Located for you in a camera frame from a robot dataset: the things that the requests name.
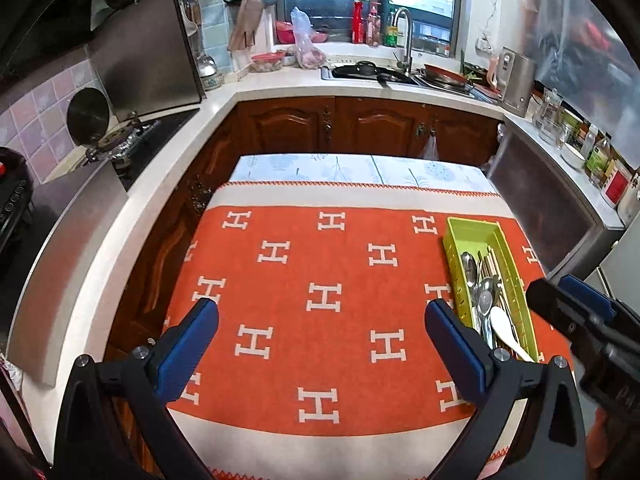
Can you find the green label oil bottle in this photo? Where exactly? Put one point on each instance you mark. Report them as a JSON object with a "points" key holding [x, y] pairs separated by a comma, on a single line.
{"points": [[598, 162]]}

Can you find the red spray bottle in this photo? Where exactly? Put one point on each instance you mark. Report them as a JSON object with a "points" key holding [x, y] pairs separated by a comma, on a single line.
{"points": [[357, 25]]}

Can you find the white ladle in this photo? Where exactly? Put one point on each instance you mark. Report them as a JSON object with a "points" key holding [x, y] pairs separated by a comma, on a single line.
{"points": [[191, 25]]}

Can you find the red frying pan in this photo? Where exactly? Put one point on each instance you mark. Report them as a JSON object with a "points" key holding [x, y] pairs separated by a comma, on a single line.
{"points": [[445, 72]]}

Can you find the orange letter-print blanket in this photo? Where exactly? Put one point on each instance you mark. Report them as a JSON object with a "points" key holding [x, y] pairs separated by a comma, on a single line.
{"points": [[325, 250]]}

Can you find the wall outlet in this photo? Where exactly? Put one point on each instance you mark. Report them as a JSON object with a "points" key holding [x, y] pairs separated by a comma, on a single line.
{"points": [[485, 43]]}

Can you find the grey refrigerator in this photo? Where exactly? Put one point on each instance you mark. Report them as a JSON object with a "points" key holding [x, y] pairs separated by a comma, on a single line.
{"points": [[620, 270]]}

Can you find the round dark pan lid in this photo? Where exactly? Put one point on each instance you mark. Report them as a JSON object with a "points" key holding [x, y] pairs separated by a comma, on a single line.
{"points": [[87, 115]]}

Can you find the brown wooden cabinets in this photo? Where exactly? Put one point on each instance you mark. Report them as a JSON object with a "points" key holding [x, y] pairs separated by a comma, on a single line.
{"points": [[370, 122]]}

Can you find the wooden cutting board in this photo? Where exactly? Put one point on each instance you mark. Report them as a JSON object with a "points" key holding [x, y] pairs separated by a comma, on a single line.
{"points": [[245, 25]]}

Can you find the green label jar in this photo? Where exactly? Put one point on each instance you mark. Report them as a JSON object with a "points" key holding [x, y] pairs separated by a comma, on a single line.
{"points": [[571, 122]]}

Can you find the glass pitcher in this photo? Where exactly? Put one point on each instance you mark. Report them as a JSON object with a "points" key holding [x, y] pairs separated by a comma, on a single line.
{"points": [[547, 120]]}

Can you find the white bowl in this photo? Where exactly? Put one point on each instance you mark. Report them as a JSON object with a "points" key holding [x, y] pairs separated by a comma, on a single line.
{"points": [[572, 156]]}

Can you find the bundle of chopsticks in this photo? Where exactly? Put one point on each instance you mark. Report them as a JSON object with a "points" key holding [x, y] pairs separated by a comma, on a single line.
{"points": [[492, 265]]}

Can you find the hanging plastic bag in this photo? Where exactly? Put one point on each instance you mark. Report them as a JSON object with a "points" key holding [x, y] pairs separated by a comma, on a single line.
{"points": [[431, 149]]}

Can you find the green plastic tray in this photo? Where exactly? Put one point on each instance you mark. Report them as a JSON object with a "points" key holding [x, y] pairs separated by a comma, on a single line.
{"points": [[462, 232]]}

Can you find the small steel kettle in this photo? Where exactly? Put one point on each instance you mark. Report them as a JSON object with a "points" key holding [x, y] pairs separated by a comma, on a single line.
{"points": [[207, 67]]}

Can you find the steel sink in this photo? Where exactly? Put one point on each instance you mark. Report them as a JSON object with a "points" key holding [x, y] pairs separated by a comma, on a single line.
{"points": [[327, 76]]}

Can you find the white floral appliance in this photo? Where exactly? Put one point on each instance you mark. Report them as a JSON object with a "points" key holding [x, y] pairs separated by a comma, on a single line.
{"points": [[630, 200]]}

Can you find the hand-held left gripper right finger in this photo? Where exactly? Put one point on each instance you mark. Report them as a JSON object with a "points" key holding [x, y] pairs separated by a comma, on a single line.
{"points": [[452, 350]]}

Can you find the clear plastic bottle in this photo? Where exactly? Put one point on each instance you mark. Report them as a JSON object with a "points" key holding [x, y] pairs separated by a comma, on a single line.
{"points": [[589, 140]]}

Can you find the red label white container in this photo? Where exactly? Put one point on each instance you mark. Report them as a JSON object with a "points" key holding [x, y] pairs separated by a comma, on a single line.
{"points": [[616, 187]]}

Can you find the pink bottle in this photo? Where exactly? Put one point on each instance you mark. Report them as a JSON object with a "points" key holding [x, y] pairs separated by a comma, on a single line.
{"points": [[374, 27]]}

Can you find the steel splash panel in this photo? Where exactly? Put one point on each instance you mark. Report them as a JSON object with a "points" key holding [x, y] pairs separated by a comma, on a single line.
{"points": [[65, 260], [150, 55]]}

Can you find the steel electric kettle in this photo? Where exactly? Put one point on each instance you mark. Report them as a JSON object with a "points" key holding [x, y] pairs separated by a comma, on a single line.
{"points": [[517, 82]]}

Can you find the steel faucet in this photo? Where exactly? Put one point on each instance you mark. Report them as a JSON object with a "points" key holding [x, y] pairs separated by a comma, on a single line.
{"points": [[409, 40]]}

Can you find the white spoon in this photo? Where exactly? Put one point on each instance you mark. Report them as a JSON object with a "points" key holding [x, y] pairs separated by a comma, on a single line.
{"points": [[502, 322]]}

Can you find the patterned bowl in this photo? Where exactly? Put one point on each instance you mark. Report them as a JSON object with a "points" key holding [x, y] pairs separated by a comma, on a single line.
{"points": [[211, 83]]}

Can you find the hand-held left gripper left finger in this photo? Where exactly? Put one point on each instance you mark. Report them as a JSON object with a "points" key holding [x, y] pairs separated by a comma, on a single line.
{"points": [[187, 350]]}

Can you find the pale blue tablecloth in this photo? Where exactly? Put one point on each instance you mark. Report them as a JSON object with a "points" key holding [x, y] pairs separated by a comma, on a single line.
{"points": [[310, 167]]}

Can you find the plastic bag of food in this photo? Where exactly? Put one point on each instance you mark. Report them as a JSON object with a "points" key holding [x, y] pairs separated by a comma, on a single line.
{"points": [[310, 52]]}

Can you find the black appliance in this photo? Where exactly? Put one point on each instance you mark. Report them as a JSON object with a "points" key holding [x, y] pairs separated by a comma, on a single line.
{"points": [[12, 195]]}

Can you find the red bowl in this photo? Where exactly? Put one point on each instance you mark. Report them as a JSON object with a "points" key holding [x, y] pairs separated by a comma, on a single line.
{"points": [[285, 32]]}

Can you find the red lid food container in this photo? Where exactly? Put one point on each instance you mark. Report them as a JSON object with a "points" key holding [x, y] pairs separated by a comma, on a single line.
{"points": [[267, 62]]}

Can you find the gas stove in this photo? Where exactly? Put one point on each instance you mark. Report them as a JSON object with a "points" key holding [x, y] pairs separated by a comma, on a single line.
{"points": [[165, 122]]}

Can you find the green label soap bottle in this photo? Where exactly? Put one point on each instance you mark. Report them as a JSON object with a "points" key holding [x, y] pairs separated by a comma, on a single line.
{"points": [[392, 37]]}

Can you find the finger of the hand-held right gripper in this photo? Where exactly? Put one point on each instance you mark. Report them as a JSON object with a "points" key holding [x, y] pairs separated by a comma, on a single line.
{"points": [[585, 292], [550, 302]]}

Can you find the metal spoon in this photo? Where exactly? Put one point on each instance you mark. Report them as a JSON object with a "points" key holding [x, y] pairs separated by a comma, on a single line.
{"points": [[486, 302], [492, 284], [467, 262]]}

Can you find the black pan lid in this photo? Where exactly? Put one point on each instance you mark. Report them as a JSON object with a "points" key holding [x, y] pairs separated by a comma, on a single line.
{"points": [[365, 70]]}

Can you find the black range hood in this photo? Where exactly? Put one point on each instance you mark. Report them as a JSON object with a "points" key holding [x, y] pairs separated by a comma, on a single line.
{"points": [[45, 35]]}

